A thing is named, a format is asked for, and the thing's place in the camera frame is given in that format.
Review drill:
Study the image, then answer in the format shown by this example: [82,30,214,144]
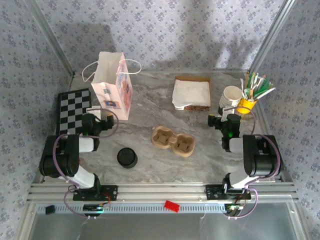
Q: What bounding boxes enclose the white pink paper bag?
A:
[81,51,142,121]

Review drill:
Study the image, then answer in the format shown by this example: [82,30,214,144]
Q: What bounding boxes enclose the brown cardboard cup carrier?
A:
[151,126,196,158]

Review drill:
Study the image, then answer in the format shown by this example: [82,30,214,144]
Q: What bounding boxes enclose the yellow stirrer holder cup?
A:
[236,97,258,115]

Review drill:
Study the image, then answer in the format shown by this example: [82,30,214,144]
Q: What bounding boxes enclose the white paper cup stack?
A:
[219,85,244,109]

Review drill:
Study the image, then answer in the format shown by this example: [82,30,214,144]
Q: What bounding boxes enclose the black grey checkerboard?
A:
[56,87,93,138]

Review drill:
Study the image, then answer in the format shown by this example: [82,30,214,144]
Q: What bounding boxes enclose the black plastic cup lid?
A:
[116,147,139,169]

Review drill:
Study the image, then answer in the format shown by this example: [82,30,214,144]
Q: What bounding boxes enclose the wooden stir stick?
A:
[246,71,259,89]

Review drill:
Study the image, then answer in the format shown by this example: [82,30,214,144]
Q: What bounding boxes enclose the white green wrapped stirrer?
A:
[249,74,267,91]

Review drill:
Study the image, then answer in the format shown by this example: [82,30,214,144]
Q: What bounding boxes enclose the red toy brick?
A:
[164,199,181,214]

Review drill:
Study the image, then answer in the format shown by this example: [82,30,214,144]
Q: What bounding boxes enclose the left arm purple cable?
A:
[53,108,120,221]

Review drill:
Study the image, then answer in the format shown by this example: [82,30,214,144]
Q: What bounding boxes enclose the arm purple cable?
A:
[223,106,283,221]
[53,108,120,221]

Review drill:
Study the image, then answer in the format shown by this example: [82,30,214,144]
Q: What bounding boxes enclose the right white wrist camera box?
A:
[217,106,236,118]

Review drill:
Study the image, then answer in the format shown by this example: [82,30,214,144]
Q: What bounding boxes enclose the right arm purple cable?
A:
[223,106,283,221]

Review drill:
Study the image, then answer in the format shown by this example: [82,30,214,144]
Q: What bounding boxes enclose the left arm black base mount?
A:
[72,184,119,202]

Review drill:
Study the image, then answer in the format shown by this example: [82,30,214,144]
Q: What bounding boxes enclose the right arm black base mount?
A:
[205,184,252,201]

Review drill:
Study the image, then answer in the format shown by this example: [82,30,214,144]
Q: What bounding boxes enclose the aluminium mounting rail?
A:
[26,182,299,202]

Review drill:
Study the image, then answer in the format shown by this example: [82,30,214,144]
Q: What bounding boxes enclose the grey slotted cable duct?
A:
[34,202,296,215]

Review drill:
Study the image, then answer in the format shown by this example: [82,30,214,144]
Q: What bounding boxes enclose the aluminium frame post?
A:
[249,0,296,74]
[24,0,76,77]

